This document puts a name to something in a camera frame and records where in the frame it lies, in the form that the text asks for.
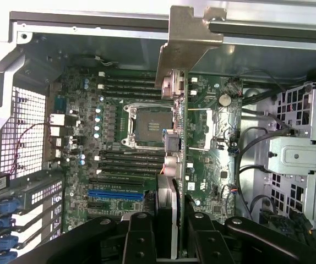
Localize blue expansion slot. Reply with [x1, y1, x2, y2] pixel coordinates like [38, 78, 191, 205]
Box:
[87, 189, 145, 202]

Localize long black expansion slot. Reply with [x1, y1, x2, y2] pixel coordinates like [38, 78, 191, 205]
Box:
[88, 177, 145, 187]

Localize green motherboard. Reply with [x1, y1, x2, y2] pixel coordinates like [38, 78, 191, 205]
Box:
[44, 68, 244, 237]

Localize black RAM slot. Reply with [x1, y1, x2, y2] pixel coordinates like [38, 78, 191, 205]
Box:
[99, 156, 164, 163]
[99, 149, 164, 156]
[99, 162, 164, 169]

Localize perforated metal slot cover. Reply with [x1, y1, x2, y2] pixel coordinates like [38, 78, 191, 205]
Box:
[22, 180, 64, 212]

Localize metal socket cover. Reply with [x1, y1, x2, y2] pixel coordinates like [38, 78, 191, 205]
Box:
[201, 108, 214, 151]

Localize CPU socket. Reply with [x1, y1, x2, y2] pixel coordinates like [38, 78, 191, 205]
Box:
[122, 102, 176, 151]

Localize metal drive cage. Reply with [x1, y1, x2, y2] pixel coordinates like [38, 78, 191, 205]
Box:
[266, 81, 316, 243]

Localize blue slot retention clip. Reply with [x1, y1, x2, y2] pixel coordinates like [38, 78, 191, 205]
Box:
[0, 250, 18, 264]
[0, 197, 19, 216]
[0, 234, 19, 251]
[0, 216, 18, 234]

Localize coin cell battery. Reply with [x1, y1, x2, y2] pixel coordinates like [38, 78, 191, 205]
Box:
[219, 93, 232, 107]

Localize rear USB port block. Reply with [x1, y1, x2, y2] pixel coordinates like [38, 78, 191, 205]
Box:
[48, 113, 66, 127]

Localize black open PC case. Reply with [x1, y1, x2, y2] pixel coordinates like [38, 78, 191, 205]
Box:
[0, 0, 316, 264]

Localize black thin wire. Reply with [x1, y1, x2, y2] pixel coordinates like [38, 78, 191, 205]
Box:
[237, 126, 287, 195]

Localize red and black wire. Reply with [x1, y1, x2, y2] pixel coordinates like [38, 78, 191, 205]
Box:
[11, 122, 52, 173]

